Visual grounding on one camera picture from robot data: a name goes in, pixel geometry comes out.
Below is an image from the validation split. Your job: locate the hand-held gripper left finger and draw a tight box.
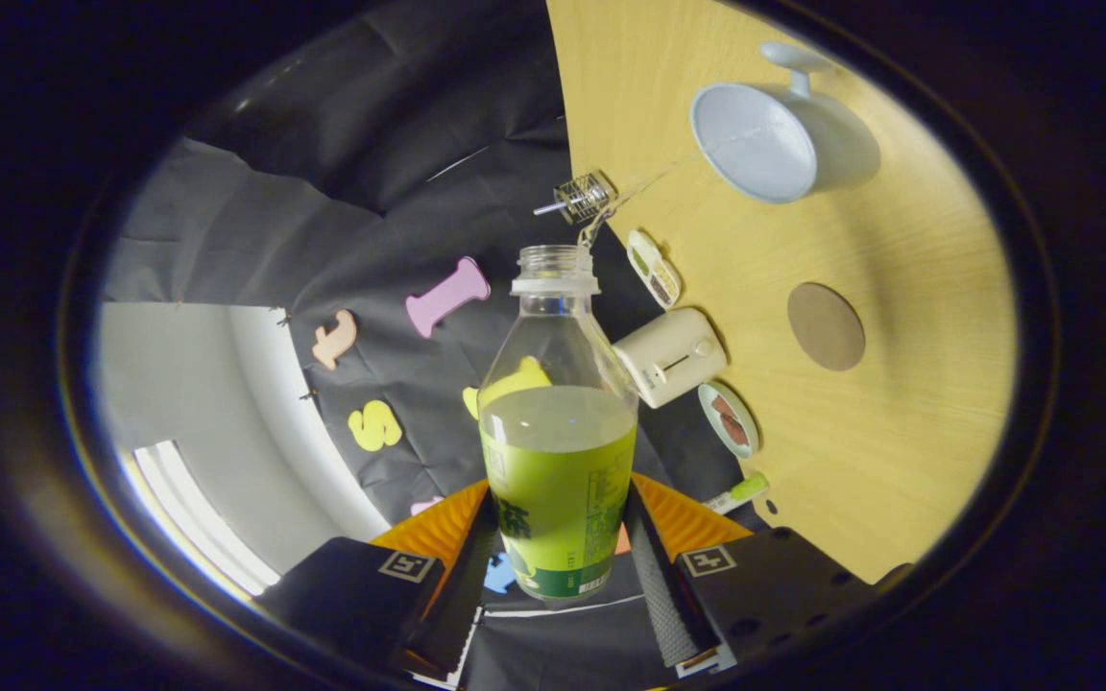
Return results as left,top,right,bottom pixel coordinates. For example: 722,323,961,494
251,478,501,684

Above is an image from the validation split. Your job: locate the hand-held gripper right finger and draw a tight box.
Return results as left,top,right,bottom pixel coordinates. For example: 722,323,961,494
622,470,914,678

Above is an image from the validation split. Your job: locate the green label juice bottle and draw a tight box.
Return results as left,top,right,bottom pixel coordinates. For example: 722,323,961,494
476,244,640,603

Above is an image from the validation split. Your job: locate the round brown coaster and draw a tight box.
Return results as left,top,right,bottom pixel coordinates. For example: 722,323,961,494
786,281,867,372

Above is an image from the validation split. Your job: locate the white cup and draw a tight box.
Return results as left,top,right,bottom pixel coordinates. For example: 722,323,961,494
689,41,882,205

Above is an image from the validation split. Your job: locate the small white green bottle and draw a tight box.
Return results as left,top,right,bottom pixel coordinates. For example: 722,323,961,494
704,471,771,515

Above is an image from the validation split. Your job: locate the pale green plate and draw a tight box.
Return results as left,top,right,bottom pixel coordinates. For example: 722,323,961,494
697,381,761,460

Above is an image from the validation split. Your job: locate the white toaster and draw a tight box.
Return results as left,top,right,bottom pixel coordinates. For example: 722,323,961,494
613,307,729,410

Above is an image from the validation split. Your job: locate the ceiling light panel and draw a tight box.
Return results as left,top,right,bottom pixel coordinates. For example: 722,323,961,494
131,440,282,598

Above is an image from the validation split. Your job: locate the wooden table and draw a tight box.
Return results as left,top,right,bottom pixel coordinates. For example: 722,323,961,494
545,0,1020,584

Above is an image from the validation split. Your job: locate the white divided tray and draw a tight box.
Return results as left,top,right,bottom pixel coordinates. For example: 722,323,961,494
626,228,683,310

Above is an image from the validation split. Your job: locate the wire mesh holder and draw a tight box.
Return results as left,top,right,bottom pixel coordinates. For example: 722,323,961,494
553,170,619,226

